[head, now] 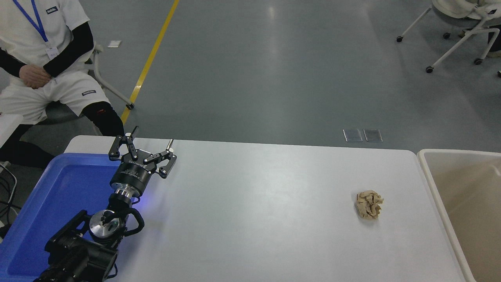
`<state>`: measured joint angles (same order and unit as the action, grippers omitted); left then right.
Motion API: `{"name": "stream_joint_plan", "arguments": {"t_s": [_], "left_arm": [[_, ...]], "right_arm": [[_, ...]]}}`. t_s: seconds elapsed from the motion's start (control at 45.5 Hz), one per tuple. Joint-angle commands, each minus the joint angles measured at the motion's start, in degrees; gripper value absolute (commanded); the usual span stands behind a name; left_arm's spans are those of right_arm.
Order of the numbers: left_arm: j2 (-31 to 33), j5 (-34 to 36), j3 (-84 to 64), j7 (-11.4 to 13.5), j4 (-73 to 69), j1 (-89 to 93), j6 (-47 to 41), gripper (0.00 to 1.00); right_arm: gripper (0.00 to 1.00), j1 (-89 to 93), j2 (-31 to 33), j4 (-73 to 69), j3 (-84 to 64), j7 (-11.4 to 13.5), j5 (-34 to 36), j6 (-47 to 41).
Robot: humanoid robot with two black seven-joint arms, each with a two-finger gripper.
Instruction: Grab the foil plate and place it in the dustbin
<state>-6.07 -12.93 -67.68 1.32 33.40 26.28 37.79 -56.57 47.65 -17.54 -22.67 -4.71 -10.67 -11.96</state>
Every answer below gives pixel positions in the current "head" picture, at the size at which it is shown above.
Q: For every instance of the person on grey chair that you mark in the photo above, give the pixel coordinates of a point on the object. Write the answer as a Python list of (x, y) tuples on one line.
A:
[(462, 8)]

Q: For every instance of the person's left forearm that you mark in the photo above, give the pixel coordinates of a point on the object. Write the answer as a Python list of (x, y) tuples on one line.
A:
[(70, 51)]

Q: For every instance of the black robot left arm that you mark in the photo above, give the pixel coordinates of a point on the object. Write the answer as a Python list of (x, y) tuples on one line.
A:
[(78, 254)]

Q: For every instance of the white side table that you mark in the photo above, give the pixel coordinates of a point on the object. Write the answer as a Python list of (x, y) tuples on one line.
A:
[(8, 127)]

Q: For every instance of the seated person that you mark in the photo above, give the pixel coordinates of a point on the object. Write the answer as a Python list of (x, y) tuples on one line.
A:
[(58, 37)]

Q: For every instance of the large pale bin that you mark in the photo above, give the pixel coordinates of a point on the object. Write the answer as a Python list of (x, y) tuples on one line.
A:
[(477, 203)]

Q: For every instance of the person's right hand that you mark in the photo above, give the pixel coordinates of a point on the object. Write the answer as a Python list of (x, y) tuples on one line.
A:
[(35, 76)]

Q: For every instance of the white chair with grey seat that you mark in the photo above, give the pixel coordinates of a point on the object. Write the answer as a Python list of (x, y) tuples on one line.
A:
[(458, 22)]

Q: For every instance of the small white floor plate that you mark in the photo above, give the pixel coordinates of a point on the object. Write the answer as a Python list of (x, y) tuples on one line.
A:
[(114, 43)]

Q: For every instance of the metal floor plate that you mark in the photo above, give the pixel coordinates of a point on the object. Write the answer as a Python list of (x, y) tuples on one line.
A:
[(352, 135), (373, 135)]

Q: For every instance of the crumpled tan paper ball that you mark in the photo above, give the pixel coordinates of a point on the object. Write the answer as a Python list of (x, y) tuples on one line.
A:
[(370, 204)]

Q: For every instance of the blue plastic tray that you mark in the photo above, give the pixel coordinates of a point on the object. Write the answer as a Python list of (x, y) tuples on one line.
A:
[(58, 196)]

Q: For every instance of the person's right forearm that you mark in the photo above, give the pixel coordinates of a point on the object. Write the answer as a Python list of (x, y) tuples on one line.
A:
[(8, 62)]

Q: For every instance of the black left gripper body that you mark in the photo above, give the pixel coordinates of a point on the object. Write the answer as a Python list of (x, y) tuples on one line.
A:
[(131, 176)]

